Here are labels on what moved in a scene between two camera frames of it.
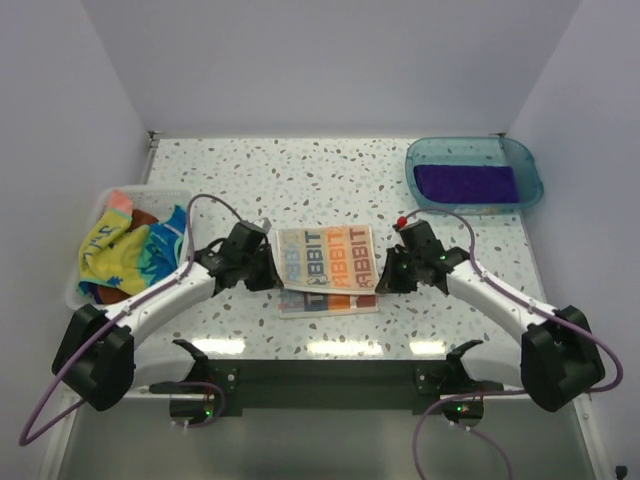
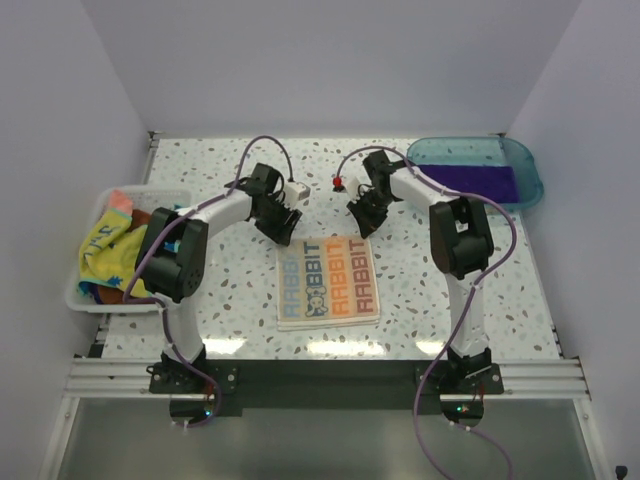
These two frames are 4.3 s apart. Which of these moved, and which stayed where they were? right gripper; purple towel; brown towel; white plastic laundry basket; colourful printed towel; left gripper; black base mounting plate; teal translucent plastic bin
Moved: left gripper; right gripper; colourful printed towel
Stayed: teal translucent plastic bin; brown towel; white plastic laundry basket; purple towel; black base mounting plate
